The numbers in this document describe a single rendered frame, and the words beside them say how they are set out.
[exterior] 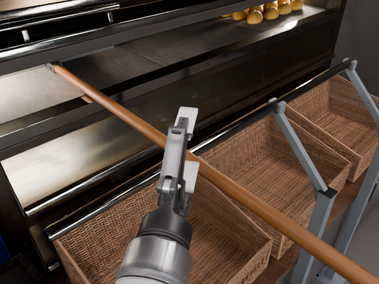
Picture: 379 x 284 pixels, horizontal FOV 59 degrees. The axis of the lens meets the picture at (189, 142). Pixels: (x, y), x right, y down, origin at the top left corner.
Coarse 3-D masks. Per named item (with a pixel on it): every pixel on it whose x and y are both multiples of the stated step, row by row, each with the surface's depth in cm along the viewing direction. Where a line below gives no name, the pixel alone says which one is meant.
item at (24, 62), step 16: (208, 0) 114; (256, 0) 107; (272, 0) 113; (128, 16) 98; (192, 16) 91; (208, 16) 95; (64, 32) 85; (128, 32) 79; (144, 32) 82; (160, 32) 86; (0, 48) 75; (64, 48) 70; (80, 48) 73; (96, 48) 75; (0, 64) 63; (16, 64) 65; (32, 64) 67
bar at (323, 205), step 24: (336, 72) 119; (288, 96) 102; (360, 96) 129; (240, 120) 91; (216, 144) 84; (312, 168) 100; (120, 192) 68; (336, 192) 100; (360, 192) 145; (72, 216) 63; (312, 216) 106; (360, 216) 153
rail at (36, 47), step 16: (224, 0) 98; (240, 0) 102; (144, 16) 82; (160, 16) 84; (176, 16) 87; (80, 32) 72; (96, 32) 74; (112, 32) 76; (16, 48) 64; (32, 48) 66; (48, 48) 68
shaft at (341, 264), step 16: (80, 80) 103; (96, 96) 96; (112, 112) 92; (128, 112) 88; (144, 128) 82; (160, 144) 78; (192, 160) 72; (208, 176) 69; (224, 176) 67; (224, 192) 66; (240, 192) 64; (256, 208) 61; (272, 208) 60; (272, 224) 59; (288, 224) 57; (304, 240) 55; (320, 240) 55; (320, 256) 53; (336, 256) 52; (336, 272) 52; (352, 272) 50; (368, 272) 50
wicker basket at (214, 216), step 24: (144, 192) 125; (216, 192) 124; (96, 216) 112; (120, 216) 119; (192, 216) 139; (216, 216) 131; (240, 216) 120; (96, 240) 114; (120, 240) 121; (192, 240) 130; (216, 240) 130; (240, 240) 126; (264, 240) 115; (72, 264) 95; (96, 264) 116; (120, 264) 121; (192, 264) 121; (216, 264) 121; (240, 264) 121; (264, 264) 117
